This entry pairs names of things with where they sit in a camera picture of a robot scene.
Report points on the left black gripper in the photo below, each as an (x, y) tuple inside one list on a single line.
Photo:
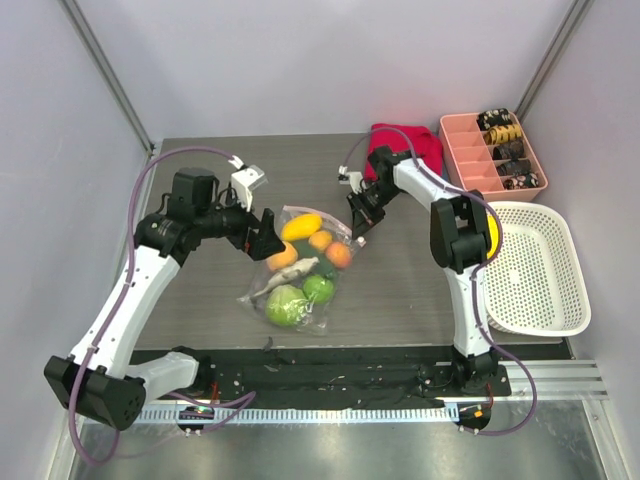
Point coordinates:
[(259, 244)]

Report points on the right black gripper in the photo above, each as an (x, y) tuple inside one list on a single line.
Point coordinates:
[(365, 206)]

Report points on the yellow toy mango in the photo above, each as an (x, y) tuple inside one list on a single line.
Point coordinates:
[(301, 227)]

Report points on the red orange toy fruit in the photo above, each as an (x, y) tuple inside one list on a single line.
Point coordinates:
[(339, 255)]

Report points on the green toy cucumber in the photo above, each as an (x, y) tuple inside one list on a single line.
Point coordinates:
[(323, 267)]

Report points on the grey toy fish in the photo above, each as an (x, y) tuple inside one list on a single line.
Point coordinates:
[(284, 276)]

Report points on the clear pink zip top bag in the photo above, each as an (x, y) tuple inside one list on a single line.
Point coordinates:
[(317, 315)]

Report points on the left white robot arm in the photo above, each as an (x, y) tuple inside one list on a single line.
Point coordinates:
[(97, 380)]

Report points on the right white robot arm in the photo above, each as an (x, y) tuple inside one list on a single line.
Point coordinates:
[(459, 242)]

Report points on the red folded cloth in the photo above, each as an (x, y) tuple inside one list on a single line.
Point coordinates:
[(427, 145)]

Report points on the yellow toy corn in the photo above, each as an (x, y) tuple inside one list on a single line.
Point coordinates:
[(494, 236)]

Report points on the pink divided organizer tray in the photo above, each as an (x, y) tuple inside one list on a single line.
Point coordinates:
[(472, 164)]

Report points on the yellow striped rolled sock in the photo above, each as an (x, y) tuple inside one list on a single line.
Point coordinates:
[(502, 134)]

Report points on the dark patterned rolled sock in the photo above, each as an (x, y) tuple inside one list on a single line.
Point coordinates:
[(514, 149)]

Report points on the black floral rolled sock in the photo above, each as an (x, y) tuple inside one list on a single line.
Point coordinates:
[(494, 118)]

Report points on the black pink dotted rolled sock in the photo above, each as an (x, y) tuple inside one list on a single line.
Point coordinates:
[(521, 182)]

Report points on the white perforated basket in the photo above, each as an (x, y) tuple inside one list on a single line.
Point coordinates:
[(535, 287)]

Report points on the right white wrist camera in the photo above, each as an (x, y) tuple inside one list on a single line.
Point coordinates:
[(354, 179)]

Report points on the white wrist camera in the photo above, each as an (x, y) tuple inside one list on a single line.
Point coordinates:
[(354, 179), (245, 180)]

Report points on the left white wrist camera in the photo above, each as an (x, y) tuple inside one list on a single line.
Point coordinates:
[(245, 180)]

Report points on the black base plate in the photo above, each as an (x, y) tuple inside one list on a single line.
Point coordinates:
[(356, 378)]

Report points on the slotted cable duct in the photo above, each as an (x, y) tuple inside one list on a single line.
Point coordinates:
[(182, 414)]

